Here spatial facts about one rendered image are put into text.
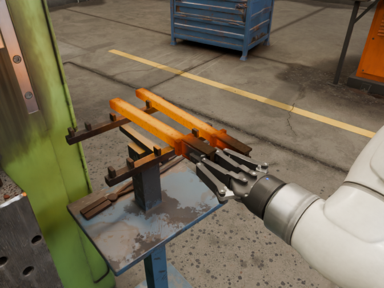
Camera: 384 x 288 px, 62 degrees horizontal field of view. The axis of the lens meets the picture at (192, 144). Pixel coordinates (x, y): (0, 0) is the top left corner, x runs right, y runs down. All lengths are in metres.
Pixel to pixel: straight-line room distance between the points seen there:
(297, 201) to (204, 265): 1.26
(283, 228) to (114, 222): 0.57
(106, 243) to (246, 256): 1.01
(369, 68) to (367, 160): 3.26
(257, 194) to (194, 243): 1.29
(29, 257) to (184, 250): 0.99
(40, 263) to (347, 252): 0.77
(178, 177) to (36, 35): 0.58
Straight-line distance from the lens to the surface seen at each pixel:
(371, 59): 3.75
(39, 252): 0.97
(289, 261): 1.82
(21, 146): 1.02
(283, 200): 0.52
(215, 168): 0.61
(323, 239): 0.49
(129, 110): 0.85
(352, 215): 0.49
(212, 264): 1.74
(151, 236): 0.91
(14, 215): 0.86
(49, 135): 1.05
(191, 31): 4.56
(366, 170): 0.52
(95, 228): 0.96
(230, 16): 4.22
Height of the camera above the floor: 1.43
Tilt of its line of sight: 35 degrees down
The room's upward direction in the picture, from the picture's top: straight up
